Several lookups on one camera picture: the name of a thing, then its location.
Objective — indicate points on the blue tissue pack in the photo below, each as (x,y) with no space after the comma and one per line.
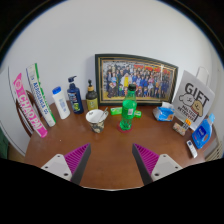
(165,112)

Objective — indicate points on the left green soap bar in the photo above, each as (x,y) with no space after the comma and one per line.
(116,111)

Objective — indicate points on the small beige box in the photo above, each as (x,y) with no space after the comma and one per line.
(181,129)

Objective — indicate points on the green plastic bottle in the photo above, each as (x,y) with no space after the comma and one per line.
(128,107)

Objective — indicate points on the white green shuttlecock tube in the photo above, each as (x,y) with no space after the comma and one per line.
(39,96)

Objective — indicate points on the pink shuttlecock tube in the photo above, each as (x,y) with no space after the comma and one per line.
(18,84)

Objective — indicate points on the blue detergent bottle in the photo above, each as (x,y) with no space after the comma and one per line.
(203,132)

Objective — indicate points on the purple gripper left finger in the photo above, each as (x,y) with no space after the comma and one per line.
(70,166)

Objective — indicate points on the dark blue pump bottle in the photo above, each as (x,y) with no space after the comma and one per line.
(74,96)

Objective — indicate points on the right green soap bar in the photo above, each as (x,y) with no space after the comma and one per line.
(138,114)

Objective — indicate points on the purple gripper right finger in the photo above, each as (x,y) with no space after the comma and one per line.
(152,166)

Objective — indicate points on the red round coaster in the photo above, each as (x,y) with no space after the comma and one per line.
(124,130)

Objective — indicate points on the green soap bar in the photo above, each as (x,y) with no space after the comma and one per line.
(138,114)
(116,111)

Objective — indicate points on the small white remote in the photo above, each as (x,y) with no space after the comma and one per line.
(192,148)

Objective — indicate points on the yellow pump bottle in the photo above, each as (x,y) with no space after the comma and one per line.
(91,97)

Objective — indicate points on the white powder bottle blue cap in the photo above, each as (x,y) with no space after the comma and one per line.
(60,102)

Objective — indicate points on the white paper cup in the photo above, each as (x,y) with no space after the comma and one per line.
(92,118)

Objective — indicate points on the white plastic spoon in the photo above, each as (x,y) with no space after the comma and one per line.
(104,112)

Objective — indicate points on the white gift paper bag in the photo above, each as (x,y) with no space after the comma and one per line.
(193,98)

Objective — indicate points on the framed group photo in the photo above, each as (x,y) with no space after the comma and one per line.
(155,80)

